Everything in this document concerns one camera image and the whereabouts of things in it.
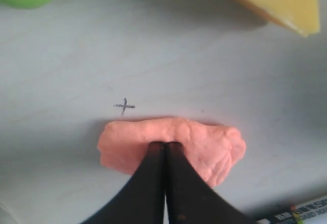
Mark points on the pink soft putty lump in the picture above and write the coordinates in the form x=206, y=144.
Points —
x=211, y=149

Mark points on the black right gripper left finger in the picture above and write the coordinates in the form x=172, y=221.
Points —
x=142, y=199

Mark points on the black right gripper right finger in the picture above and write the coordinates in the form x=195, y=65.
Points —
x=190, y=199

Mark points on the black marker pen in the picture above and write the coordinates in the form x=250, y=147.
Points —
x=310, y=212

